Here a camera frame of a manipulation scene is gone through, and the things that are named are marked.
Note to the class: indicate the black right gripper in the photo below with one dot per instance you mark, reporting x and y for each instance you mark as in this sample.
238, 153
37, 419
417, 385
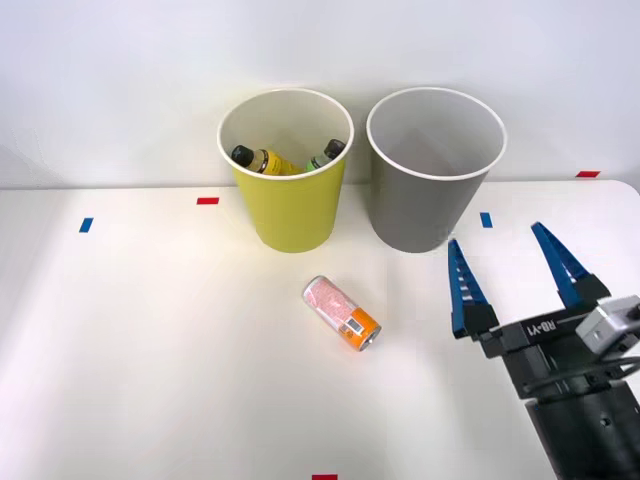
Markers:
545, 350

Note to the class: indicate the green label plastic bottle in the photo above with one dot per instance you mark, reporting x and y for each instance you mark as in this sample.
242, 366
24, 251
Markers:
320, 160

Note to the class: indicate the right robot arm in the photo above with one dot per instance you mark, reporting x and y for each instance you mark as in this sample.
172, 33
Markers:
590, 435

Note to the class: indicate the grey plastic waste bin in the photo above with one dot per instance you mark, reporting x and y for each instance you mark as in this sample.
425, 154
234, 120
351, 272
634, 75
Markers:
420, 210

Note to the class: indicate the yellow label plastic bottle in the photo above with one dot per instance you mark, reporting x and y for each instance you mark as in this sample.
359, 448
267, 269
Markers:
270, 162

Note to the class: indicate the pink and orange drink can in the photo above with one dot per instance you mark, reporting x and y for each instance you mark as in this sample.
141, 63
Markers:
340, 312

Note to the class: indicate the yellow-green plastic waste bin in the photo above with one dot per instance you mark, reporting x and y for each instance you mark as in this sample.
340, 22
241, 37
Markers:
295, 210

